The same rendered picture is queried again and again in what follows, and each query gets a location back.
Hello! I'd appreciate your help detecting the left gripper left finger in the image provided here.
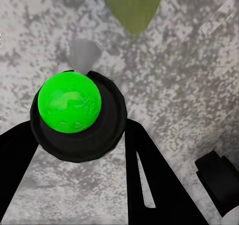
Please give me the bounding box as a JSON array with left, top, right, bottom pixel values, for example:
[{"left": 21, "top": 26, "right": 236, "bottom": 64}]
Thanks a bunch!
[{"left": 0, "top": 120, "right": 39, "bottom": 222}]

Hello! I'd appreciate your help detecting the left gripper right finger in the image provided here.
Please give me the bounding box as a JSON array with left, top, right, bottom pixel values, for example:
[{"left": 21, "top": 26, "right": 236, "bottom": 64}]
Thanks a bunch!
[{"left": 124, "top": 119, "right": 209, "bottom": 225}]

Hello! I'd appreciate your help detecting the insectifuge atomizer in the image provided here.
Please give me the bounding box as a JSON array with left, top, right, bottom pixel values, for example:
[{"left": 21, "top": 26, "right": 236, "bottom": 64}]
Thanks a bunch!
[{"left": 30, "top": 38, "right": 127, "bottom": 163}]

